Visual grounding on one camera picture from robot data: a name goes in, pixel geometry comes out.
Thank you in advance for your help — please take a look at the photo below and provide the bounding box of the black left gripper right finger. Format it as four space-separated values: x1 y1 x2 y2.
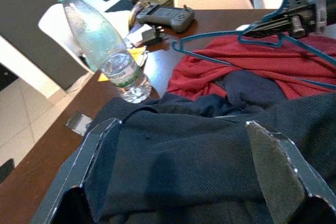
245 120 336 224

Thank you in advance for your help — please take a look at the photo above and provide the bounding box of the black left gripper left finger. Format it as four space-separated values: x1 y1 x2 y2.
31 118 123 224

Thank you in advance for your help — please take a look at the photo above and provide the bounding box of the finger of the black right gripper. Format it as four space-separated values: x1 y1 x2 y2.
243 22 292 38
256 14 291 27

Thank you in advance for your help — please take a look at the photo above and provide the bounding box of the red t-shirt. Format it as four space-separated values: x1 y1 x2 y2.
167 35 336 101

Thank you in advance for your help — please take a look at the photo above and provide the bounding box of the dark knit shirt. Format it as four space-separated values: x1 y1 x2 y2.
83 91 336 224

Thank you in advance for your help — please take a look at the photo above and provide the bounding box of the grey square plate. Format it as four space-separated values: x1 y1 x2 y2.
65 112 93 137

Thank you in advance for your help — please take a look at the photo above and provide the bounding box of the navy blue garment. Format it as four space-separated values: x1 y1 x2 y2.
157 70 288 118

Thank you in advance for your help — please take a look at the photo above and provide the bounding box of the grey remote controller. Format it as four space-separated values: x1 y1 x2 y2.
135 3 196 34

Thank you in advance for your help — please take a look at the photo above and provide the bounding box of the black power adapter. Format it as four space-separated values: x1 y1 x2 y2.
141 25 169 46

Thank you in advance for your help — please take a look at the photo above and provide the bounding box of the clear bottle teal cap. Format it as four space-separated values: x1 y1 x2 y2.
51 0 152 104

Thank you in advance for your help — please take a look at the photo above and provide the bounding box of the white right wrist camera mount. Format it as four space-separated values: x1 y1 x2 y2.
309 0 329 35

